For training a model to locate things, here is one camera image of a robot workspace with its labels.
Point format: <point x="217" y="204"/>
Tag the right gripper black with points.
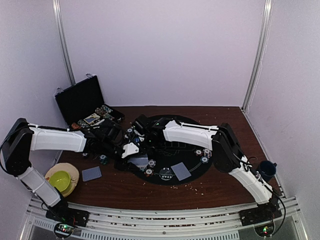
<point x="160" y="143"/>

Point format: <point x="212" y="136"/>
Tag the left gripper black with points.
<point x="122" y="165"/>

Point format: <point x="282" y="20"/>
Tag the white blue chip stack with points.
<point x="151" y="163"/>

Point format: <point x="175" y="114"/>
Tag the playing card deck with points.
<point x="140" y="161"/>

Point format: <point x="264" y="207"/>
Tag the clear dealer button disc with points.
<point x="166" y="174"/>

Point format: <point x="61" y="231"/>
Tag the card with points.
<point x="181" y="172"/>

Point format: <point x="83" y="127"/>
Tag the blue ten chips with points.
<point x="207" y="153"/>

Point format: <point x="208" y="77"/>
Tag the blue green chip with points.
<point x="204" y="159"/>

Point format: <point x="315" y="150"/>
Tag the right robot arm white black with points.
<point x="227" y="155"/>

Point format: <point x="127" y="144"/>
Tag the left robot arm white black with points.
<point x="24" y="138"/>

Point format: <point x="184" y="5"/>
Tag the green chip stack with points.
<point x="103" y="159"/>

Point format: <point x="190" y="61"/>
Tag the ace card deck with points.
<point x="92" y="119"/>

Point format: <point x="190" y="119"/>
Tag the round black poker mat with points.
<point x="174" y="153"/>

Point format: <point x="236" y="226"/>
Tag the black poker chip case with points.
<point x="83" y="99"/>

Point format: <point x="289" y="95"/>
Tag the beige plate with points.
<point x="73" y="172"/>

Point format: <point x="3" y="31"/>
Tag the green plastic bowl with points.
<point x="60" y="180"/>

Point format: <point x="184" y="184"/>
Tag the dark blue mug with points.
<point x="267" y="170"/>

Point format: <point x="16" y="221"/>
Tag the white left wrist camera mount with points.
<point x="129" y="149"/>

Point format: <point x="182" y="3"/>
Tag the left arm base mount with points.
<point x="68" y="219"/>

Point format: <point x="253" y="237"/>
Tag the aluminium front rail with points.
<point x="220" y="223"/>

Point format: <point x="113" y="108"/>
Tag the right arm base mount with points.
<point x="262" y="218"/>

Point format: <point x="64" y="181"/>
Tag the left aluminium frame post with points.
<point x="61" y="33"/>

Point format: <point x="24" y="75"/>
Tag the aluminium frame post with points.
<point x="261" y="47"/>
<point x="61" y="33"/>

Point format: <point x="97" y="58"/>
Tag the right aluminium frame post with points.
<point x="261" y="47"/>

